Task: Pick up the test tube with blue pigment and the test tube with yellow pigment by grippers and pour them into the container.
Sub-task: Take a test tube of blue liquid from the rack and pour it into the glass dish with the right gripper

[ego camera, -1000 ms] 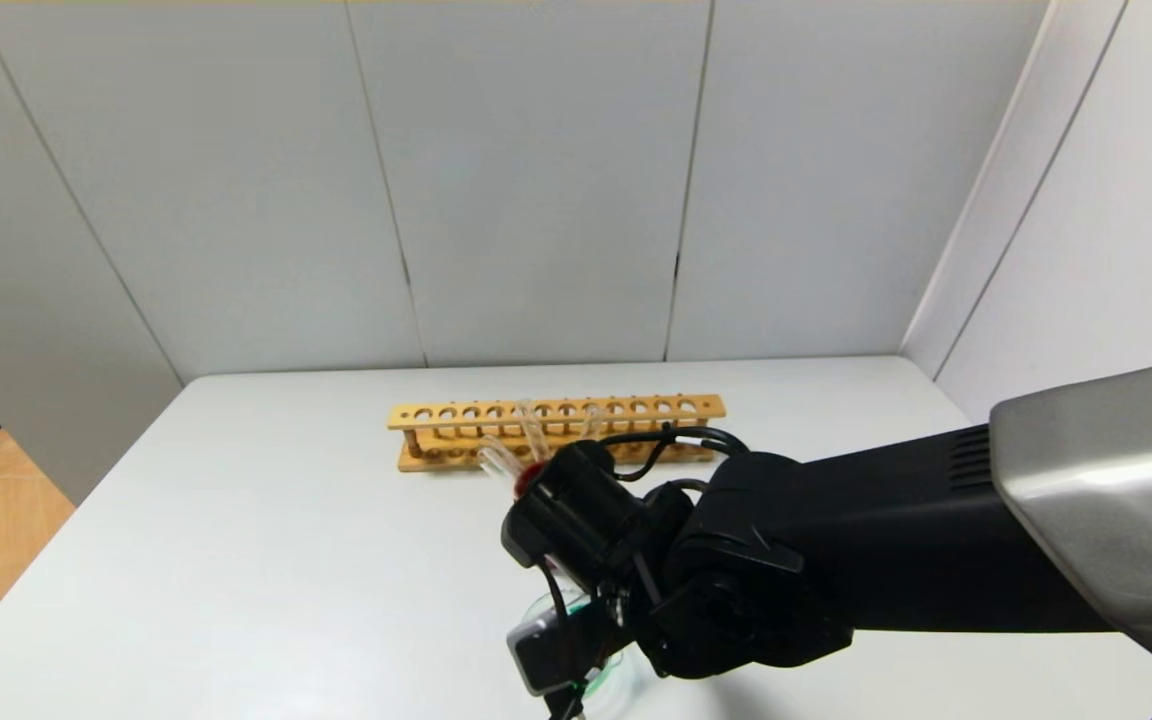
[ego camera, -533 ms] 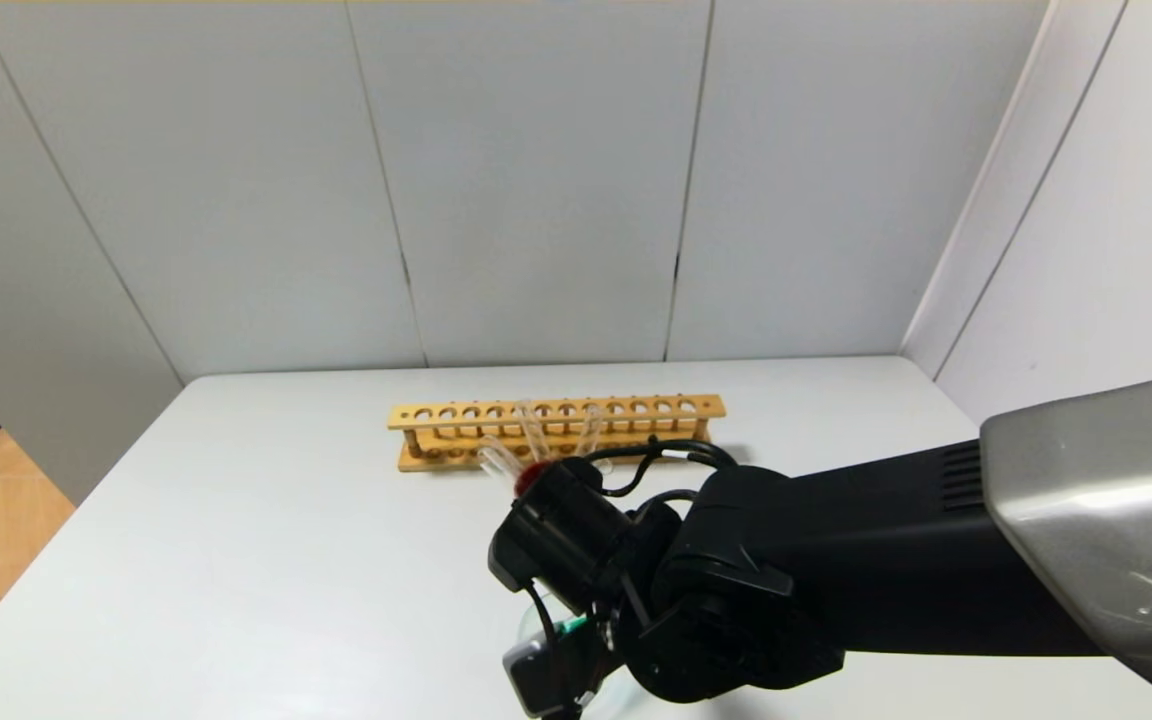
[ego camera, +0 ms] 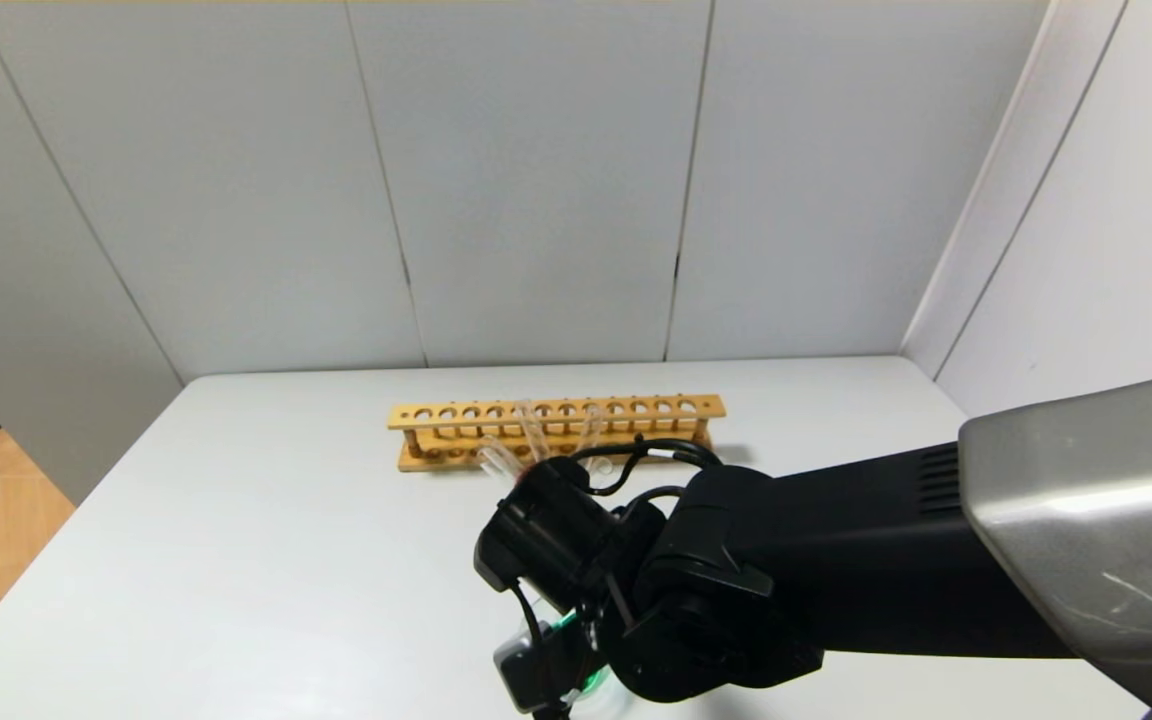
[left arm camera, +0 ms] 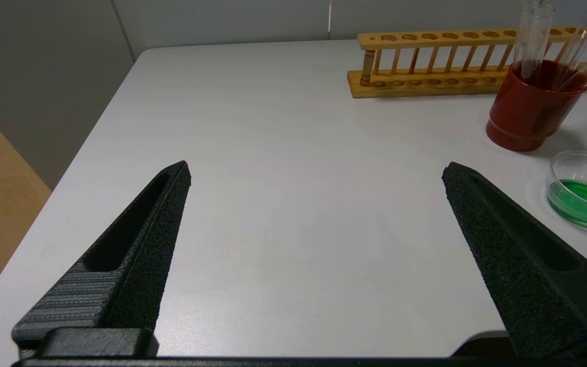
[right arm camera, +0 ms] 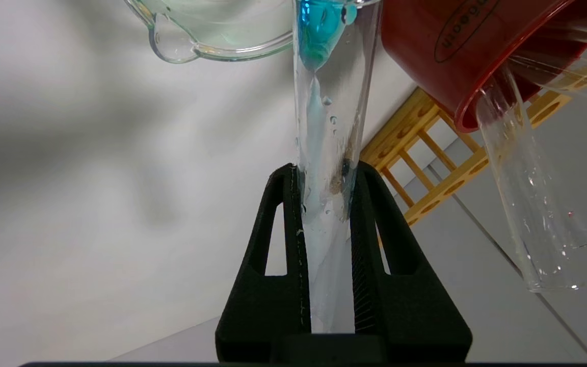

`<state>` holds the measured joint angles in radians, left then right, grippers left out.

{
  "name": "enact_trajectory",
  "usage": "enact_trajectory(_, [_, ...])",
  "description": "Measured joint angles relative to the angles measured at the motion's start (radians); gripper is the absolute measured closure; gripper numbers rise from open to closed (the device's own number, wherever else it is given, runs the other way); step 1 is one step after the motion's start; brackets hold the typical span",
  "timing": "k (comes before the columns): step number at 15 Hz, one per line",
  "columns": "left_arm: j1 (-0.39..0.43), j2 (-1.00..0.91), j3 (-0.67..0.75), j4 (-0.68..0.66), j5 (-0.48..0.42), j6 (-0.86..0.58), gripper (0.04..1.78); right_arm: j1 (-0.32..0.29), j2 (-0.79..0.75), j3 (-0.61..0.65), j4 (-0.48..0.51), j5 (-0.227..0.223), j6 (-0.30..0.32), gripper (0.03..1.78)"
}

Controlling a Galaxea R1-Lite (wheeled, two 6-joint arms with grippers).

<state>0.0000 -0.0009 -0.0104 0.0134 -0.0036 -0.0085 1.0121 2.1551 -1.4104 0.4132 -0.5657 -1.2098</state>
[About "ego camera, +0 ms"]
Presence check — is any wooden test tube rack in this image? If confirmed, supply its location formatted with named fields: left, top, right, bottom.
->
left=387, top=394, right=727, bottom=473

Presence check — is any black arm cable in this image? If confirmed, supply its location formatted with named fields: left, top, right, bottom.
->
left=568, top=438, right=725, bottom=498

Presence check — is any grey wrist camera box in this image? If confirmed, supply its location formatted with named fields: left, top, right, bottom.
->
left=493, top=622, right=592, bottom=713

